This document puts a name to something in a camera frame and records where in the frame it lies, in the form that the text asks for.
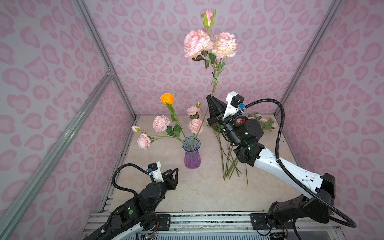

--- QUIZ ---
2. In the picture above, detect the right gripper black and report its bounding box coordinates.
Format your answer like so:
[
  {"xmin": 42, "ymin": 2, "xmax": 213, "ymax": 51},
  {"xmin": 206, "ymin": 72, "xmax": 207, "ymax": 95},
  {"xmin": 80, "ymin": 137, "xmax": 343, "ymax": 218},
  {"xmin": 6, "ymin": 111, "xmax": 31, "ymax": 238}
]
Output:
[{"xmin": 207, "ymin": 95, "xmax": 244, "ymax": 147}]

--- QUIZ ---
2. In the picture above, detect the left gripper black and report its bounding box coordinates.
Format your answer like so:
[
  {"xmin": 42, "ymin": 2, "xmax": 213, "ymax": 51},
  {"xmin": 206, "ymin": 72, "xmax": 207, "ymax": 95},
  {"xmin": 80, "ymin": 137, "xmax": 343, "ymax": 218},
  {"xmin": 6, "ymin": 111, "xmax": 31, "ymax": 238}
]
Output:
[{"xmin": 149, "ymin": 167, "xmax": 179, "ymax": 213}]

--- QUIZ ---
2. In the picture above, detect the purple glass vase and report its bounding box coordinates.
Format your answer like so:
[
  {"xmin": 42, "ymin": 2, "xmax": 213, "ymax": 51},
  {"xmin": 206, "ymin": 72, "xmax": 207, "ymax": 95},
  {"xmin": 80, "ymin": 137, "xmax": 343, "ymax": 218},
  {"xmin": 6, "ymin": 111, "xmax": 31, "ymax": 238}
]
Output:
[{"xmin": 182, "ymin": 136, "xmax": 201, "ymax": 170}]

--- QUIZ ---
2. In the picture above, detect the pink peony flower stem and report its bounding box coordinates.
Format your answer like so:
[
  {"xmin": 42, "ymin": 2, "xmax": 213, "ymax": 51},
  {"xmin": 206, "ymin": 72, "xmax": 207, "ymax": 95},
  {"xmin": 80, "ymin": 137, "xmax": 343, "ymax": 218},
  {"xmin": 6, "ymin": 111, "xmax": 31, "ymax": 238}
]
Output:
[{"xmin": 188, "ymin": 119, "xmax": 204, "ymax": 146}]

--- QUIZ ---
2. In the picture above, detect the pink peony branch with bud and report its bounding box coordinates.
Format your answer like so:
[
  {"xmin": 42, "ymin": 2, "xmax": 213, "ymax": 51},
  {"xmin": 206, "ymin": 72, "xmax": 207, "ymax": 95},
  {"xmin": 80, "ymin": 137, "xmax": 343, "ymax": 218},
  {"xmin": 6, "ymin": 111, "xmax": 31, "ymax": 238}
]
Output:
[{"xmin": 131, "ymin": 115, "xmax": 182, "ymax": 151}]

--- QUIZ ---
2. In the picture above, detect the striped pink peony branch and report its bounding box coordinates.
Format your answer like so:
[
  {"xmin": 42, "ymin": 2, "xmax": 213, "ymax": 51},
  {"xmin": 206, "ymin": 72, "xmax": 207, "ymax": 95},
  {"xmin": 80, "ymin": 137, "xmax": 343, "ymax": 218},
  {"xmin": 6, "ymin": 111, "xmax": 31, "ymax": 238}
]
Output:
[{"xmin": 183, "ymin": 9, "xmax": 238, "ymax": 95}]

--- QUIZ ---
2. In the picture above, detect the orange rose stem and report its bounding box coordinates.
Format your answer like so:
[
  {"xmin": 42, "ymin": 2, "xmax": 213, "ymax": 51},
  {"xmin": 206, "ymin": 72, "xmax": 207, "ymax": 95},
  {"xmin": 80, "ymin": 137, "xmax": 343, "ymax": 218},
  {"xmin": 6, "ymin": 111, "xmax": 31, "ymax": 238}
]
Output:
[{"xmin": 160, "ymin": 93, "xmax": 186, "ymax": 141}]

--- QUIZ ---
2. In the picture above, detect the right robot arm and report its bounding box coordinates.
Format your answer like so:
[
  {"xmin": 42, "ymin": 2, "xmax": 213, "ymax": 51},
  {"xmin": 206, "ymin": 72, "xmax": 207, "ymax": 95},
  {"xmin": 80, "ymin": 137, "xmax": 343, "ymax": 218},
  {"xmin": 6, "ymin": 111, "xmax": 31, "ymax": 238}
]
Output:
[{"xmin": 206, "ymin": 92, "xmax": 336, "ymax": 229}]

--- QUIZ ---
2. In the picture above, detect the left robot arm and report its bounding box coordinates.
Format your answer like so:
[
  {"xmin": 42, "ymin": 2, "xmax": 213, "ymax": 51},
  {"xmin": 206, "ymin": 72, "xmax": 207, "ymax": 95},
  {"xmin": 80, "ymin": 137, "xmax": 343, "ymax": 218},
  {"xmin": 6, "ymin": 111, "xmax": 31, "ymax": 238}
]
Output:
[{"xmin": 85, "ymin": 162, "xmax": 179, "ymax": 240}]

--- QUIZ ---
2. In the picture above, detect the small pink peony sprig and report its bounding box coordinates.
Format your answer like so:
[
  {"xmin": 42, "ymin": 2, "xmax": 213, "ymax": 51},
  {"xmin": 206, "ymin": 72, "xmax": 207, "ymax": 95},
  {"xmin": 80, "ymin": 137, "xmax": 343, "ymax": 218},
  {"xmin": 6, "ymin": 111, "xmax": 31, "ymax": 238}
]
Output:
[{"xmin": 187, "ymin": 102, "xmax": 202, "ymax": 120}]

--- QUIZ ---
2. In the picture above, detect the small mixed roses spray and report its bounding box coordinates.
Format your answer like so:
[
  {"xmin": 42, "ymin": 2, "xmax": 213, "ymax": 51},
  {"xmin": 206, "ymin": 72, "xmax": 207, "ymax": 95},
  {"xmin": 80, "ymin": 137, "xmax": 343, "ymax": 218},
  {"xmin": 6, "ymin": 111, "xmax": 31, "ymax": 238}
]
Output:
[{"xmin": 248, "ymin": 112, "xmax": 277, "ymax": 132}]

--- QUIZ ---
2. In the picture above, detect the red rose stem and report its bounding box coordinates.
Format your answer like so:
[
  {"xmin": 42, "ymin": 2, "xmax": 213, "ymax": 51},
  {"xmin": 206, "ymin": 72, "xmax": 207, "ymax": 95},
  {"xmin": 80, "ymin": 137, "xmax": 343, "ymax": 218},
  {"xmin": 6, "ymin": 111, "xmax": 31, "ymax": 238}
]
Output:
[{"xmin": 222, "ymin": 117, "xmax": 249, "ymax": 180}]

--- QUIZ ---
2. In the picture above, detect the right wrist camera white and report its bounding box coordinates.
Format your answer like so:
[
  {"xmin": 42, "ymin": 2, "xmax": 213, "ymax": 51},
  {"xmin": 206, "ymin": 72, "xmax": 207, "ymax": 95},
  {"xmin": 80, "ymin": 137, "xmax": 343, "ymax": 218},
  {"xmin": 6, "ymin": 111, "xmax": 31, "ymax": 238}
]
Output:
[{"xmin": 223, "ymin": 91, "xmax": 246, "ymax": 119}]

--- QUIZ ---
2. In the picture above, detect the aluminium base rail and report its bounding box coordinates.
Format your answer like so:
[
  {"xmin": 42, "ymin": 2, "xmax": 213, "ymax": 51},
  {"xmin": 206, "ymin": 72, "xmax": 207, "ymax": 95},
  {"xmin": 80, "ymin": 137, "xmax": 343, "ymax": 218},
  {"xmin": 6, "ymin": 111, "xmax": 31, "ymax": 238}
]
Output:
[{"xmin": 80, "ymin": 209, "xmax": 343, "ymax": 240}]

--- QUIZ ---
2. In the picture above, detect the right aluminium frame strut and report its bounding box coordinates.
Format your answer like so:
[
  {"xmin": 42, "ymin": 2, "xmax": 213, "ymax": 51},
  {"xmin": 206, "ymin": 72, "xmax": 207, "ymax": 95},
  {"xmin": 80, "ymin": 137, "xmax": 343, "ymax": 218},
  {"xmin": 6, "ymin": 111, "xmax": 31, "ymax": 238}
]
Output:
[{"xmin": 281, "ymin": 1, "xmax": 344, "ymax": 105}]

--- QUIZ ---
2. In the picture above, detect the left aluminium frame strut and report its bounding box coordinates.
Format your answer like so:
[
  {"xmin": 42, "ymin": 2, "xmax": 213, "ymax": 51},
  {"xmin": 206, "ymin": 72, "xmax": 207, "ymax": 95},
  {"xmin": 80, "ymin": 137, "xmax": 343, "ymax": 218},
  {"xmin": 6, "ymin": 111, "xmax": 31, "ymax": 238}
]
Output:
[{"xmin": 73, "ymin": 0, "xmax": 137, "ymax": 120}]

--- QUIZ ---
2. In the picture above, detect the right black corrugated cable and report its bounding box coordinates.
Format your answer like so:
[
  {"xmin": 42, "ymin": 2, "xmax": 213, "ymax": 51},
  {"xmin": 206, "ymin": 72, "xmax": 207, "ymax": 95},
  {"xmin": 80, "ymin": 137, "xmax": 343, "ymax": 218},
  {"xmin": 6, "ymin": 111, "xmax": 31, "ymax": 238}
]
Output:
[{"xmin": 223, "ymin": 98, "xmax": 357, "ymax": 228}]

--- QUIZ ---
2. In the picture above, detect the diagonal aluminium frame strut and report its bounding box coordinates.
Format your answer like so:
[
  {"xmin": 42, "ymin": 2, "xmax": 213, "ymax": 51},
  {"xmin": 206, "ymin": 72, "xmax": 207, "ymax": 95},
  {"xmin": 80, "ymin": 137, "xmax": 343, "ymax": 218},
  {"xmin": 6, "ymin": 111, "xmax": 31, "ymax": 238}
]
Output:
[{"xmin": 0, "ymin": 71, "xmax": 114, "ymax": 238}]

